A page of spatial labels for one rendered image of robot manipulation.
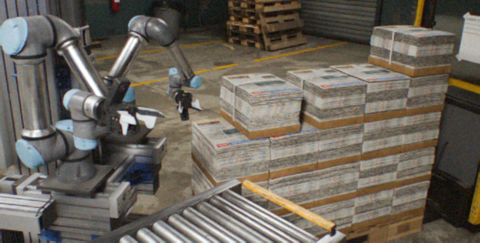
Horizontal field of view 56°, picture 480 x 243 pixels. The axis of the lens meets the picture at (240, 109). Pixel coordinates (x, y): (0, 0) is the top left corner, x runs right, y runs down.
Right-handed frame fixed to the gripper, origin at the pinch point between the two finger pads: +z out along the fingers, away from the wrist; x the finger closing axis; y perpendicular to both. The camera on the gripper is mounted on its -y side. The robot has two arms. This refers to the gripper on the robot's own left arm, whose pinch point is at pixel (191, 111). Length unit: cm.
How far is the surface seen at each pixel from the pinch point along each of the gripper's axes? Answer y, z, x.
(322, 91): 19, 44, 55
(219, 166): -12.3, 44.8, -1.1
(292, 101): 15, 43, 38
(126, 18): -41, -690, 94
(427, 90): 12, 44, 127
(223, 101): 8.3, 11.6, 14.5
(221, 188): -5, 76, -13
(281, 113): 9, 42, 32
